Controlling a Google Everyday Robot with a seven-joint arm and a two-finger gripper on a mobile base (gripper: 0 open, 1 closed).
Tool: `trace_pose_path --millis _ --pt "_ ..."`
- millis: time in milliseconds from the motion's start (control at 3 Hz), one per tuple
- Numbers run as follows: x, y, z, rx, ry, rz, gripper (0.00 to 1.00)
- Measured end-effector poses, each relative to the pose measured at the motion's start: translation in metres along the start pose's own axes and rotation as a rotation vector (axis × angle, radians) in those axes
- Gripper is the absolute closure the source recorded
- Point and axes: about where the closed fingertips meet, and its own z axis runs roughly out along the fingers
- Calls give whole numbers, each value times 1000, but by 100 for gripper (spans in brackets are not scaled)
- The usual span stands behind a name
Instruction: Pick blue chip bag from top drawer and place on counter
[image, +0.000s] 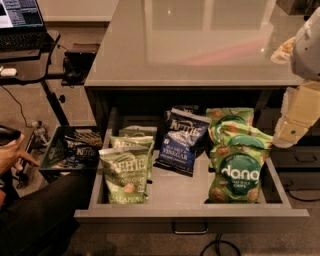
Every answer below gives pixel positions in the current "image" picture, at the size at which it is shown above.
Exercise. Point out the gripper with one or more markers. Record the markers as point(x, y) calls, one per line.
point(307, 53)

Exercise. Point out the blue Kettle chip bag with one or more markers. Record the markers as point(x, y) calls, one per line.
point(181, 142)

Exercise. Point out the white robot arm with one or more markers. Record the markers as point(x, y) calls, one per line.
point(303, 50)

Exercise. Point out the middle green Dang chip bag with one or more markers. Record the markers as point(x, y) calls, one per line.
point(232, 133)

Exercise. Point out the green dang chip bag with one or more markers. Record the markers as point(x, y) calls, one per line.
point(237, 173)
point(232, 133)
point(238, 114)

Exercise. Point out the rear green Dang chip bag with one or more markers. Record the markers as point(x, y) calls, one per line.
point(238, 114)

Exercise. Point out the front green Dang chip bag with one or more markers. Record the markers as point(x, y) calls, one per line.
point(237, 173)

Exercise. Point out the grey open drawer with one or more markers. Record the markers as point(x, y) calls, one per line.
point(177, 198)

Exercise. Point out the grey cabinet counter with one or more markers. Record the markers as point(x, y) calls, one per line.
point(206, 43)

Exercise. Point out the rear green Kettle chip bag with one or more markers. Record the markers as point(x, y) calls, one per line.
point(136, 131)

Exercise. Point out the green kettle chip bag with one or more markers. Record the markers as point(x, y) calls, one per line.
point(146, 141)
point(136, 131)

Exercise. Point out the front green jalapeno chip bag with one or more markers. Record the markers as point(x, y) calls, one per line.
point(125, 172)

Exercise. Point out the middle green Kettle chip bag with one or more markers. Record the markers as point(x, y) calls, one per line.
point(146, 141)

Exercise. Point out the blue chip bag in bin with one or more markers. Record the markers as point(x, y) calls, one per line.
point(80, 154)

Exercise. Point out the black bag under desk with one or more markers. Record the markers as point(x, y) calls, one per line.
point(77, 62)

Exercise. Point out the dark bin of chip bags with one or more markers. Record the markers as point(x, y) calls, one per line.
point(53, 164)

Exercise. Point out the person's hand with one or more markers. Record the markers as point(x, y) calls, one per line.
point(12, 153)

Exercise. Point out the black side desk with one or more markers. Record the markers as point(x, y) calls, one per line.
point(37, 71)

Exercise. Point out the person's dark trouser leg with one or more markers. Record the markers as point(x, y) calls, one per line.
point(42, 223)

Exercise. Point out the laptop computer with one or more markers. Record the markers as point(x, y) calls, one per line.
point(21, 25)

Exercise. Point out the black handheld controller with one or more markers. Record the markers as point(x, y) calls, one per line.
point(8, 134)

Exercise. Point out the white small case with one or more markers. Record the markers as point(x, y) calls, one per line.
point(8, 72)

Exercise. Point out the black drawer handle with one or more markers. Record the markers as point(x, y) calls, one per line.
point(189, 228)

